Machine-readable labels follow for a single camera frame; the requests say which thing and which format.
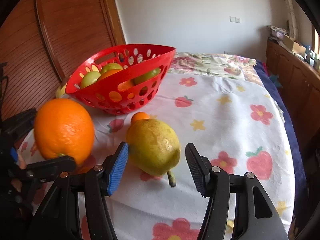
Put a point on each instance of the cardboard box on sideboard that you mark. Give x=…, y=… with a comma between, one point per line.
x=292, y=45

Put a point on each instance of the small tangerine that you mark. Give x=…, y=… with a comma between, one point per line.
x=139, y=116

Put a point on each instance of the small green guava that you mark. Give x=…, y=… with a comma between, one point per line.
x=144, y=77
x=89, y=79

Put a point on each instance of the wooden wardrobe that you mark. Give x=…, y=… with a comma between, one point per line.
x=44, y=41

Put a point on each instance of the left hand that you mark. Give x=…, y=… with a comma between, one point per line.
x=16, y=183

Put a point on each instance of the window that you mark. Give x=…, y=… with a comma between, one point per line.
x=315, y=45

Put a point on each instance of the red perforated plastic basket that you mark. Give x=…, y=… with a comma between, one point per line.
x=136, y=59

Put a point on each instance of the floral quilt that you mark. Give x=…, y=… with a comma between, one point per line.
x=223, y=65

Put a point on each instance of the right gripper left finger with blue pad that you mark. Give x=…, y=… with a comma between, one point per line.
x=59, y=210

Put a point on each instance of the large orange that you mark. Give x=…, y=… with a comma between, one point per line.
x=122, y=86
x=64, y=127

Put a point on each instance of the small green guava front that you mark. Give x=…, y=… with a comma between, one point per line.
x=89, y=79

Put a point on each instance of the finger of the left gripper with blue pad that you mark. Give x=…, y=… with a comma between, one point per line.
x=16, y=127

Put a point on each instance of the wooden sideboard cabinet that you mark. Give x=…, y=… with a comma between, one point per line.
x=299, y=91

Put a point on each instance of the white wall switch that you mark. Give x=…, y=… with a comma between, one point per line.
x=234, y=19

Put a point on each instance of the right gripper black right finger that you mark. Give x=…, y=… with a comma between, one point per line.
x=255, y=215

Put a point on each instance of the green pear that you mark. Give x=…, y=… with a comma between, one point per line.
x=111, y=66

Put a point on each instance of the large yellow-green pear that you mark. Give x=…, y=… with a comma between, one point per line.
x=154, y=148

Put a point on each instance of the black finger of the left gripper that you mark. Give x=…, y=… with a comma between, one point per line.
x=49, y=170

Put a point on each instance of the beige curtain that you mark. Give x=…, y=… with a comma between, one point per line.
x=293, y=29

